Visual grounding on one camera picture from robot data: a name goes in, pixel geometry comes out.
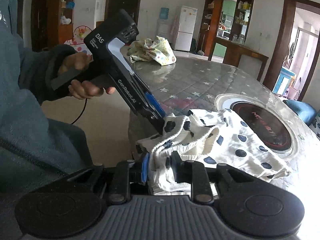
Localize person's blue grey clothing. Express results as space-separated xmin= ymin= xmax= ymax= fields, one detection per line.
xmin=0 ymin=0 xmax=94 ymax=200

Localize white refrigerator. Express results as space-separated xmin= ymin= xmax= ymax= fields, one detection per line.
xmin=174 ymin=5 xmax=198 ymax=52

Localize dark wooden door frame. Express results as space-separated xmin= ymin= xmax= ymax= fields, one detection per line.
xmin=262 ymin=0 xmax=320 ymax=102

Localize water dispenser with blue bottle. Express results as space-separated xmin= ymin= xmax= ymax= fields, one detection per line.
xmin=157 ymin=7 xmax=171 ymax=39

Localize star print quilted table cover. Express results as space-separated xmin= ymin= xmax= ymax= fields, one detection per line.
xmin=127 ymin=56 xmax=320 ymax=198

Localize blue sofa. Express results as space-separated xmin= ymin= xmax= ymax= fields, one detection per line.
xmin=284 ymin=99 xmax=317 ymax=126

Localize wooden shelf with toys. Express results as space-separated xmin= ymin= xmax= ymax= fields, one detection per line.
xmin=47 ymin=0 xmax=77 ymax=46

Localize colourful children's toy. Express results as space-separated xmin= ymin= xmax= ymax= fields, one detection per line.
xmin=64 ymin=24 xmax=93 ymax=55

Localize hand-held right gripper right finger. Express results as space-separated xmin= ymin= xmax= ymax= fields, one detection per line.
xmin=171 ymin=151 xmax=273 ymax=204

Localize black cable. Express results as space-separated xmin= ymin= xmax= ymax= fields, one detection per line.
xmin=70 ymin=98 xmax=88 ymax=125

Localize person's left hand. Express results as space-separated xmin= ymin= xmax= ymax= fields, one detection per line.
xmin=58 ymin=52 xmax=116 ymax=100

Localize dark wooden display shelf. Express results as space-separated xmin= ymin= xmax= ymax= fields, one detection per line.
xmin=201 ymin=0 xmax=223 ymax=57

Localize dark wooden door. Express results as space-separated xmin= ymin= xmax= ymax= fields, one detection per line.
xmin=31 ymin=0 xmax=50 ymax=53
xmin=104 ymin=0 xmax=143 ymax=30

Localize wooden shelf with bottles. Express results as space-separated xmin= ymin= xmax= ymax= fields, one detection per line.
xmin=235 ymin=0 xmax=254 ymax=44

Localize dark wooden bar counter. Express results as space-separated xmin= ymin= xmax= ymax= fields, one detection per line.
xmin=207 ymin=40 xmax=269 ymax=81

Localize round black induction cooktop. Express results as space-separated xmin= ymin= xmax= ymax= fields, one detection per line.
xmin=214 ymin=93 xmax=304 ymax=161

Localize floral print baby cloth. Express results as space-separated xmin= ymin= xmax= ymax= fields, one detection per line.
xmin=127 ymin=35 xmax=177 ymax=66

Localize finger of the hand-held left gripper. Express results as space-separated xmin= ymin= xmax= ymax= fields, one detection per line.
xmin=132 ymin=70 xmax=166 ymax=118
xmin=137 ymin=114 xmax=166 ymax=135

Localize person's left forearm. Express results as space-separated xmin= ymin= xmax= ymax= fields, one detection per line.
xmin=15 ymin=44 xmax=78 ymax=105

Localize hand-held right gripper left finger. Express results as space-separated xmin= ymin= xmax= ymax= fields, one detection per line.
xmin=66 ymin=152 xmax=150 ymax=205

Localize blue and white cabinet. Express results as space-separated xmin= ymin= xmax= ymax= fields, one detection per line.
xmin=272 ymin=66 xmax=297 ymax=95

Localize white polka dot pants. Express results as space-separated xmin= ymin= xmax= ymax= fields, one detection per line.
xmin=136 ymin=108 xmax=292 ymax=196

